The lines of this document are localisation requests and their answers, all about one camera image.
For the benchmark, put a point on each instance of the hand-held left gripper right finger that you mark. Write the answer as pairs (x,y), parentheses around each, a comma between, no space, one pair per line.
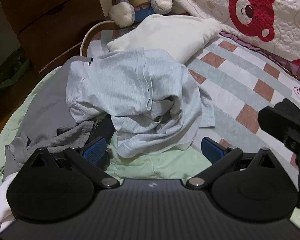
(211,150)

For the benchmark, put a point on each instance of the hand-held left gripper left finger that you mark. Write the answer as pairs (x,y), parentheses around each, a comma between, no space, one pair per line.
(95,151)

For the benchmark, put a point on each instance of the light grey shirt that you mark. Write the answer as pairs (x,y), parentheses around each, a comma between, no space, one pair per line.
(130,87)

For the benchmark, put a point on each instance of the dark navy garment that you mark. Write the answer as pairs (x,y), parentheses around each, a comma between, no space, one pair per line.
(102,127)

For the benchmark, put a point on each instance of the light green blanket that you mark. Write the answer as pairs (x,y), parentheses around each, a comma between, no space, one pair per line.
(145,165)

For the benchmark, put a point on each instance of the grey garment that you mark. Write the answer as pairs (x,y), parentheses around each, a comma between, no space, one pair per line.
(47,110)

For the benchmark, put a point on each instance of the white quilt with red bears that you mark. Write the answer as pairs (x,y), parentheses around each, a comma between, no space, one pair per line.
(285,12)

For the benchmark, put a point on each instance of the white cloth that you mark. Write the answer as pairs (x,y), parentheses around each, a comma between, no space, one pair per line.
(0,210)

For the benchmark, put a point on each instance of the white pillow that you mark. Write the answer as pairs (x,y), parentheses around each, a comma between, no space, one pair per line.
(170,35)

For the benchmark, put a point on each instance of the grey and white plush toy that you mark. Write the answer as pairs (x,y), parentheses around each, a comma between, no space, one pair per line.
(122,12)

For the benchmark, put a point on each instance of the dark wooden dresser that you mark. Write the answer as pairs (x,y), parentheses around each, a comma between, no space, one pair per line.
(52,10)

